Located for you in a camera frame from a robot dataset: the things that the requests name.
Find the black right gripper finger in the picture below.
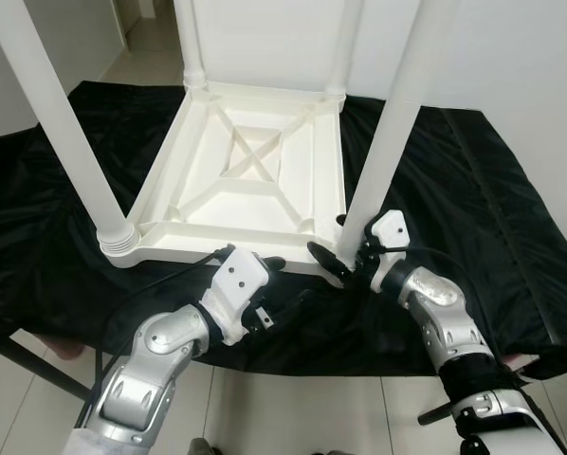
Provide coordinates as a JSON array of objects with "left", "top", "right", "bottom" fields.
[{"left": 308, "top": 241, "right": 353, "bottom": 285}]

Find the white plastic table top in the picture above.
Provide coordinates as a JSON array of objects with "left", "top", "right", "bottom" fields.
[{"left": 99, "top": 79, "right": 353, "bottom": 278}]

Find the white plastic table leg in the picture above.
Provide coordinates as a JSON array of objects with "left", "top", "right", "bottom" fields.
[
  {"left": 326, "top": 0, "right": 365, "bottom": 100},
  {"left": 173, "top": 0, "right": 209, "bottom": 91},
  {"left": 338, "top": 0, "right": 462, "bottom": 249},
  {"left": 0, "top": 0, "right": 140, "bottom": 259}
]

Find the grey robot left foot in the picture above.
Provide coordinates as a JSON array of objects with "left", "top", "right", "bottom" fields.
[{"left": 187, "top": 438, "right": 218, "bottom": 455}]

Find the black cloth table cover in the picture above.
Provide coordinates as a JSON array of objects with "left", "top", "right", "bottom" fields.
[{"left": 0, "top": 81, "right": 567, "bottom": 380}]

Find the black metal table leg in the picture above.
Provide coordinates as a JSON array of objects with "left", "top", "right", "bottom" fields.
[
  {"left": 418, "top": 398, "right": 455, "bottom": 425},
  {"left": 0, "top": 337, "right": 90, "bottom": 399}
]

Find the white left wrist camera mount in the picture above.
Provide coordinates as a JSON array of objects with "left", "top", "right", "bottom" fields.
[{"left": 200, "top": 246, "right": 272, "bottom": 347}]

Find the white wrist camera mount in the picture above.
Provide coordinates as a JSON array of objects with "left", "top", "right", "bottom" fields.
[
  {"left": 200, "top": 246, "right": 272, "bottom": 347},
  {"left": 364, "top": 210, "right": 410, "bottom": 285}
]

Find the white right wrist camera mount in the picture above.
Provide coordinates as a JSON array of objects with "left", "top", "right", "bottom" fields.
[{"left": 364, "top": 210, "right": 410, "bottom": 285}]

